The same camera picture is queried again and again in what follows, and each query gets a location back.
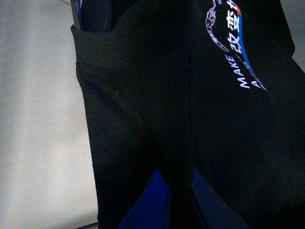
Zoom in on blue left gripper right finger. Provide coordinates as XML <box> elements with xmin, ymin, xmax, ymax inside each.
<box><xmin>192</xmin><ymin>168</ymin><xmax>250</xmax><ymax>229</ymax></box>

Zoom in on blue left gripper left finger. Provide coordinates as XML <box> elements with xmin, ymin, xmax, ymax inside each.
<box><xmin>118</xmin><ymin>169</ymin><xmax>172</xmax><ymax>229</ymax></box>

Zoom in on black t-shirt with logo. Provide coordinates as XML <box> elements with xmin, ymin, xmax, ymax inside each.
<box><xmin>71</xmin><ymin>0</ymin><xmax>305</xmax><ymax>229</ymax></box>

